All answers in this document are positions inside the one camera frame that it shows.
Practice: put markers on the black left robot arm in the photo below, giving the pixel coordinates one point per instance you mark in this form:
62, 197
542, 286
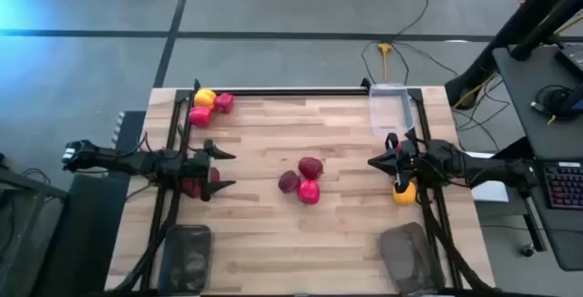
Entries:
136, 164

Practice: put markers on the black metal stand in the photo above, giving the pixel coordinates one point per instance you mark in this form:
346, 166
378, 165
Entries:
36, 187

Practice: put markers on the dark translucent plastic bin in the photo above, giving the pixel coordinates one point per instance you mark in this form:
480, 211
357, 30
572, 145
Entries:
407, 256
184, 260

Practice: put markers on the black tower fan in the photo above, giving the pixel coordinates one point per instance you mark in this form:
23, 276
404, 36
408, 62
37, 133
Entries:
501, 46

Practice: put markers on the white paper sheet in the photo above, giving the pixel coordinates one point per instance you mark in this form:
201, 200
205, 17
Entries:
492, 192

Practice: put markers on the yellow bell pepper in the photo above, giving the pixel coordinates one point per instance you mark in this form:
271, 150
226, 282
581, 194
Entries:
205, 99
406, 197

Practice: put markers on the black desk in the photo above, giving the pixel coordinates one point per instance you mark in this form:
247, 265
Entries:
524, 105

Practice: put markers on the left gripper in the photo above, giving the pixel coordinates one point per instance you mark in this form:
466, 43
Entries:
198, 169

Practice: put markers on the red apple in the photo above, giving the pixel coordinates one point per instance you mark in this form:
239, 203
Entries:
310, 167
190, 189
215, 175
289, 181

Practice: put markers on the red bell pepper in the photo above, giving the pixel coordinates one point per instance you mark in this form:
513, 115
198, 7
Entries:
309, 191
200, 116
400, 147
223, 103

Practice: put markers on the black pole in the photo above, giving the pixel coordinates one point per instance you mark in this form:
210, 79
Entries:
542, 28

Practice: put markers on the black caster wheel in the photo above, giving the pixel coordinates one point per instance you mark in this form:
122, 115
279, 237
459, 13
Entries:
527, 250

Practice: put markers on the black aluminium table frame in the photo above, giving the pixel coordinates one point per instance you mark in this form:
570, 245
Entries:
291, 91

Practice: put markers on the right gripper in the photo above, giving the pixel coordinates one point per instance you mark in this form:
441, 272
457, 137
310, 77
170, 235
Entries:
412, 162

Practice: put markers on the black control box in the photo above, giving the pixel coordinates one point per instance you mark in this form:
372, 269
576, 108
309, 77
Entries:
134, 128

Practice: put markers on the black keyboard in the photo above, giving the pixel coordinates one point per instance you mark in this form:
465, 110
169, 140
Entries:
565, 185

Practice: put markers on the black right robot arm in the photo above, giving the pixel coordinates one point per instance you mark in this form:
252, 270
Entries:
483, 169

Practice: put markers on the clear plastic bin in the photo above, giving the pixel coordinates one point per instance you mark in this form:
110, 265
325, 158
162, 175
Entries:
387, 115

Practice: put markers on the large black case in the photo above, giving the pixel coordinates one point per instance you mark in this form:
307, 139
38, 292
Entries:
86, 242

